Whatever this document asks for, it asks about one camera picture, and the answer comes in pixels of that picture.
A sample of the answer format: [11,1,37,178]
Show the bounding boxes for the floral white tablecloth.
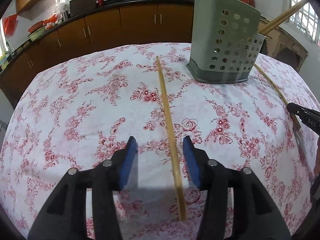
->
[1,43,319,239]

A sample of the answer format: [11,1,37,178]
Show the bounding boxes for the window with grille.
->
[289,0,319,46]

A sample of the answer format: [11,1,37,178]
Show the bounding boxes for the dark cutting board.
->
[69,0,97,17]

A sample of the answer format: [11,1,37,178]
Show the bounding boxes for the green perforated utensil holder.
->
[187,0,265,84]

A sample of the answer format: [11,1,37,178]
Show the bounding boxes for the person right hand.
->
[313,141,320,177]

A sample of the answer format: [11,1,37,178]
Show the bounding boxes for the brown lower kitchen cabinets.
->
[1,0,194,107]

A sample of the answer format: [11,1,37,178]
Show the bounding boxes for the beige side table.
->
[260,25,309,72]

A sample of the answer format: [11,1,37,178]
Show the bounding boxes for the red and green basins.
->
[28,21,46,42]

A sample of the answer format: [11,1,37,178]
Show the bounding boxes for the red plastic bag hanging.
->
[3,14,17,37]

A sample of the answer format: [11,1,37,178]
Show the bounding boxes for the wooden chopstick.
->
[258,0,308,34]
[156,56,187,221]
[259,0,309,36]
[253,62,302,131]

